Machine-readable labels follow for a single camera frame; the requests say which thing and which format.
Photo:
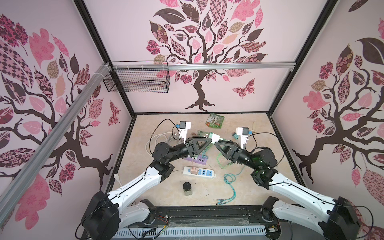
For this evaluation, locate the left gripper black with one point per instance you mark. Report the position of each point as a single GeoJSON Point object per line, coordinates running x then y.
{"type": "Point", "coordinates": [193, 147]}

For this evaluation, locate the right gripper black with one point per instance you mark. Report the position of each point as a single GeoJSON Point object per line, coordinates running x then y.
{"type": "Point", "coordinates": [233, 151]}

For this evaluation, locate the small green charger plug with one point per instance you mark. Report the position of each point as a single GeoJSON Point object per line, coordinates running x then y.
{"type": "Point", "coordinates": [214, 137]}

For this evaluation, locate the pink charger plug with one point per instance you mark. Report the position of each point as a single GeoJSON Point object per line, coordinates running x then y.
{"type": "Point", "coordinates": [194, 170]}

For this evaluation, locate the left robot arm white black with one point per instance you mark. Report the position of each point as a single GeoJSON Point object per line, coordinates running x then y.
{"type": "Point", "coordinates": [109, 212]}

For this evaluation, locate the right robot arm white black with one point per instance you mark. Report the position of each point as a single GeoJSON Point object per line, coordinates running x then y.
{"type": "Point", "coordinates": [335, 219]}

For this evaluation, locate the purple power strip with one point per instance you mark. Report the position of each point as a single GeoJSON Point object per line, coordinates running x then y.
{"type": "Point", "coordinates": [199, 160]}

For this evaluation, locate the white blue power strip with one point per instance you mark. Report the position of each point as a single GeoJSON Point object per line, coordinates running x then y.
{"type": "Point", "coordinates": [203, 173]}

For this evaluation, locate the green snack packet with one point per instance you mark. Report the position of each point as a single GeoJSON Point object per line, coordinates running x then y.
{"type": "Point", "coordinates": [215, 121]}

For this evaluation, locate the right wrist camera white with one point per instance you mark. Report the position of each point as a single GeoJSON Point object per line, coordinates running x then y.
{"type": "Point", "coordinates": [243, 133]}

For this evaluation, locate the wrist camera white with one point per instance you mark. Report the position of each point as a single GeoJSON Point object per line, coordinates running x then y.
{"type": "Point", "coordinates": [243, 133]}
{"type": "Point", "coordinates": [183, 129]}

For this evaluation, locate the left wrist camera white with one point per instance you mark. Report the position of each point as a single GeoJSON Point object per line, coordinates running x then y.
{"type": "Point", "coordinates": [183, 129]}

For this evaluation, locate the aluminium rail bar back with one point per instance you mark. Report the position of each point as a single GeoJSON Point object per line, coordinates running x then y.
{"type": "Point", "coordinates": [212, 66]}

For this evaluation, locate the black wire mesh basket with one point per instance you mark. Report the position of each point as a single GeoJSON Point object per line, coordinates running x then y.
{"type": "Point", "coordinates": [138, 77]}

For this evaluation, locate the white slotted cable duct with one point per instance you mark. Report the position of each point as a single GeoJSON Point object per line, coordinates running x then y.
{"type": "Point", "coordinates": [189, 232]}

